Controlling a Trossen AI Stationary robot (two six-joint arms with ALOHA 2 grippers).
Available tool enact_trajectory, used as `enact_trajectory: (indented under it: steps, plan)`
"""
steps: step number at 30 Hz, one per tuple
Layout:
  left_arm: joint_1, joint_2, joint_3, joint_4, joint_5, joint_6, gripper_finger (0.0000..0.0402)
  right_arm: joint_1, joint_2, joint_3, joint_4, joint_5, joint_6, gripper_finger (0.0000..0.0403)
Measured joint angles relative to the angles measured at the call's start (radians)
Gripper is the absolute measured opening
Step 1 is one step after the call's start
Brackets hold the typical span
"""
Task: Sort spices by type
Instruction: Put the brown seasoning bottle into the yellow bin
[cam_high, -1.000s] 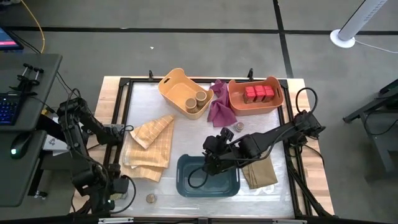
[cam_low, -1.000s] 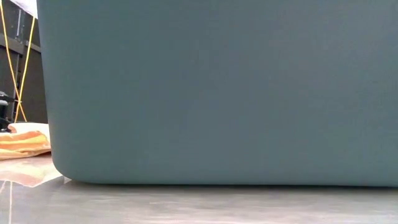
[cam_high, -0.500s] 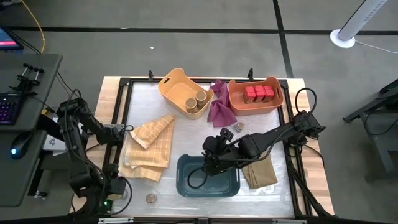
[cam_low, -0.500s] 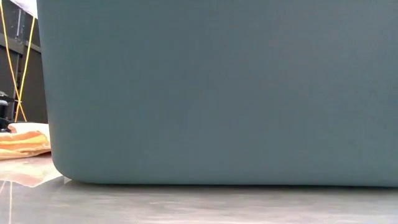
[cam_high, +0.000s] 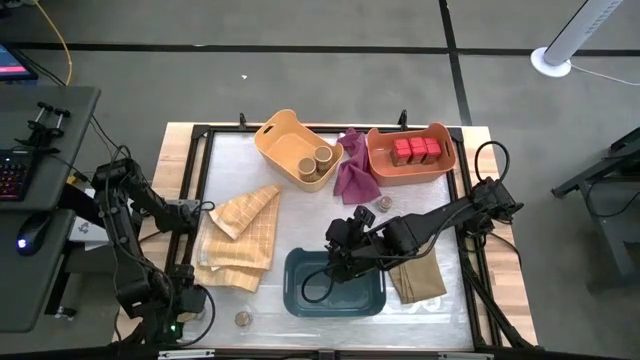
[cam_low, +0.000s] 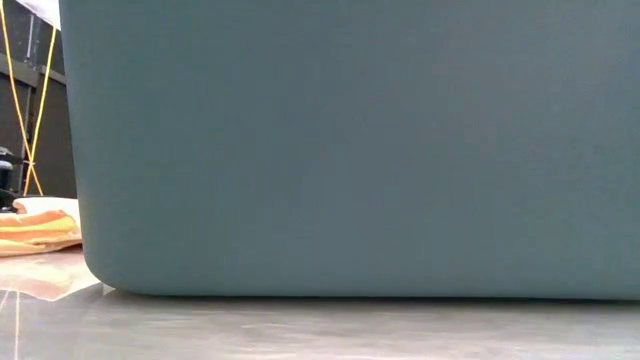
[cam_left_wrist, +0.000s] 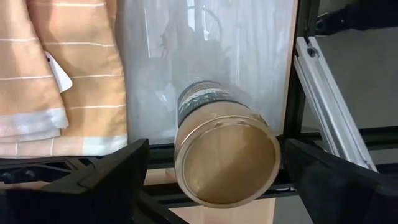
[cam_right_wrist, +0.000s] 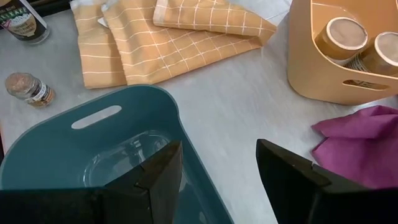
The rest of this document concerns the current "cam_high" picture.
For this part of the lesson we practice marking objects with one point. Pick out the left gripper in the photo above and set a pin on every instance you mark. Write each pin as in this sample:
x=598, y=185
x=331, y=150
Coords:
x=187, y=300

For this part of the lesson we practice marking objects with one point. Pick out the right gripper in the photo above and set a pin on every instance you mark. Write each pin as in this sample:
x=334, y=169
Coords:
x=360, y=250

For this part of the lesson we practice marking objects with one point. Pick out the teal plastic bin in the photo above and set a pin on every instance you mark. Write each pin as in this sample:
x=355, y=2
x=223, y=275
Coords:
x=360, y=300

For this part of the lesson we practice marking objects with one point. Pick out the small brown-lid glass jar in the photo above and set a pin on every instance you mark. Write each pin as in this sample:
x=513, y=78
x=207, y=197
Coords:
x=384, y=203
x=243, y=319

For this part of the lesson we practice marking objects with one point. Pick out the cardboard cup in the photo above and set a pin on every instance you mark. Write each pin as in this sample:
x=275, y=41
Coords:
x=324, y=157

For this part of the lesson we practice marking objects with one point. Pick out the orange plastic bin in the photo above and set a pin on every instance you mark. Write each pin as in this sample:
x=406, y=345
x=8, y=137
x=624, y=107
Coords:
x=400, y=175

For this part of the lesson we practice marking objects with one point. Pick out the yellow plastic bin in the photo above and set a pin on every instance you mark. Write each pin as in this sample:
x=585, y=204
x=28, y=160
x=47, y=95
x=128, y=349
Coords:
x=285, y=145

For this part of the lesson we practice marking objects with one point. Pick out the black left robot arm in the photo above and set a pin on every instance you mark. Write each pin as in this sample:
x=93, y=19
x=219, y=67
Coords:
x=120, y=240

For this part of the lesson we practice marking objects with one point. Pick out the clear plastic table sheet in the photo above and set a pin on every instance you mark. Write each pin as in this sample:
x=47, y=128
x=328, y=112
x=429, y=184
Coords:
x=300, y=220

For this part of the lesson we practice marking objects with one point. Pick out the magenta cloth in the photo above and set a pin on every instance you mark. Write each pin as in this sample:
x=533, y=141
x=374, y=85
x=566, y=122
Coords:
x=355, y=180

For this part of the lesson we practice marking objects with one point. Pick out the yellow checked cloth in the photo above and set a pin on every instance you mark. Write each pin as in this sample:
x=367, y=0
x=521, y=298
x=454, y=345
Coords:
x=240, y=245

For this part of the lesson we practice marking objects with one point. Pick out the olive brown folded cloth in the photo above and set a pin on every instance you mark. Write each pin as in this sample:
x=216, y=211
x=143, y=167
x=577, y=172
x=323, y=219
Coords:
x=420, y=280

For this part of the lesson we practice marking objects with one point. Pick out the white printed box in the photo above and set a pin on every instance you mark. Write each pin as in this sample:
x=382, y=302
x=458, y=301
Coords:
x=87, y=232

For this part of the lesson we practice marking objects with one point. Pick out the desk caster wheel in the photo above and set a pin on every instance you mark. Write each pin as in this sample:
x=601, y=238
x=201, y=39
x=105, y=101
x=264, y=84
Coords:
x=65, y=313

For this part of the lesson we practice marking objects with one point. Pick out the black computer mouse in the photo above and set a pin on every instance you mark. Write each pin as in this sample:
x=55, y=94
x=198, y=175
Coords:
x=32, y=235

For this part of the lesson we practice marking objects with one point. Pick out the backlit black keyboard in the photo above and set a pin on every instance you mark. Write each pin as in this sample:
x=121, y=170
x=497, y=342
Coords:
x=12, y=175

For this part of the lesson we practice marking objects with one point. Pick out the dark grey desk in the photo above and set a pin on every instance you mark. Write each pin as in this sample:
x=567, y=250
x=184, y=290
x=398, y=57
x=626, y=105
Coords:
x=50, y=125

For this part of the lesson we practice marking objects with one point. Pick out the black clamp stand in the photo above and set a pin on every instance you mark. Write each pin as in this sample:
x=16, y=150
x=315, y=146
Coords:
x=45, y=127

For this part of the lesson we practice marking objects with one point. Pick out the black metal equipment stand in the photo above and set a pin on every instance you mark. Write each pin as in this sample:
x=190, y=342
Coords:
x=607, y=235

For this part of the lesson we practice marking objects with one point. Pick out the white round base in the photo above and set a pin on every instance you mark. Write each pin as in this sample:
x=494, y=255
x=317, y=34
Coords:
x=542, y=69

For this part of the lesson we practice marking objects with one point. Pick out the computer monitor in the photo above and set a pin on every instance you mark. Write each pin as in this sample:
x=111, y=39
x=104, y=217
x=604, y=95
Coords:
x=12, y=65

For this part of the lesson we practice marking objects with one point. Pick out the slim tower pole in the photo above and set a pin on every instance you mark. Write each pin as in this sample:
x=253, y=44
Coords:
x=580, y=27

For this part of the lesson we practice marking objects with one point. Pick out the silver metal bracket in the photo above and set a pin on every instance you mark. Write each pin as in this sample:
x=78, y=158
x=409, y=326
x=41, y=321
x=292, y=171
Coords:
x=465, y=356
x=185, y=354

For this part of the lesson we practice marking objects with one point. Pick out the black frame clamp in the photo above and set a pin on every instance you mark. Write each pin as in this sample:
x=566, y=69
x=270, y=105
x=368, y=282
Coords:
x=402, y=119
x=243, y=120

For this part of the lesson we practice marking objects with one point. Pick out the black metal table frame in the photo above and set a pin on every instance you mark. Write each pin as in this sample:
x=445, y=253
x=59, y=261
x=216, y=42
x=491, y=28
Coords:
x=200, y=132

